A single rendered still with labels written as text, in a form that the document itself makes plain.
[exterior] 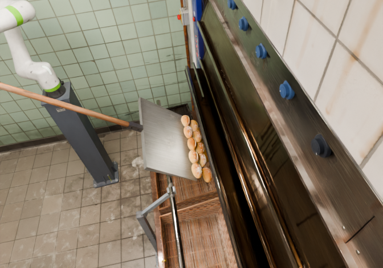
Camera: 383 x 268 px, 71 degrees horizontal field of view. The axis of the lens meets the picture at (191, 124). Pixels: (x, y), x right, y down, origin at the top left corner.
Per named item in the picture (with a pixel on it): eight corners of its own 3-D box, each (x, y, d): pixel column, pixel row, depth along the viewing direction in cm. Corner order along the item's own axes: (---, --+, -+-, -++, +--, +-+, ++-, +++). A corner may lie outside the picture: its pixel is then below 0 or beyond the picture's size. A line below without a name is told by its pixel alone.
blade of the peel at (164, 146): (143, 169, 143) (146, 166, 141) (137, 99, 179) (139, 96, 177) (196, 181, 163) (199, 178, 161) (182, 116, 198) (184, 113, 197)
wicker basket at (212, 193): (208, 145, 237) (207, 125, 216) (225, 205, 200) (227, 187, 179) (153, 157, 234) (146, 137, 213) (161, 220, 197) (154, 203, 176)
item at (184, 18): (189, 18, 220) (188, 6, 212) (191, 24, 213) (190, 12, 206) (180, 20, 219) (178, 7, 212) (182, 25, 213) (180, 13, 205)
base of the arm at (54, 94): (48, 79, 215) (44, 73, 211) (66, 75, 217) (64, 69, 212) (44, 101, 198) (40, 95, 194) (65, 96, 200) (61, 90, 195)
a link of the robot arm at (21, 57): (29, 73, 205) (1, -4, 175) (45, 76, 201) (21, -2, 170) (14, 80, 195) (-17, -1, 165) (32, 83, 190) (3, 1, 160)
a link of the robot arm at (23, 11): (27, 16, 177) (19, -4, 169) (43, 17, 173) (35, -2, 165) (5, 27, 165) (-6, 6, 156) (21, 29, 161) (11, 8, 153)
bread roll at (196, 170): (201, 179, 165) (207, 175, 162) (193, 178, 161) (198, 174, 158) (196, 165, 171) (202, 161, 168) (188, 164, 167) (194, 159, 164)
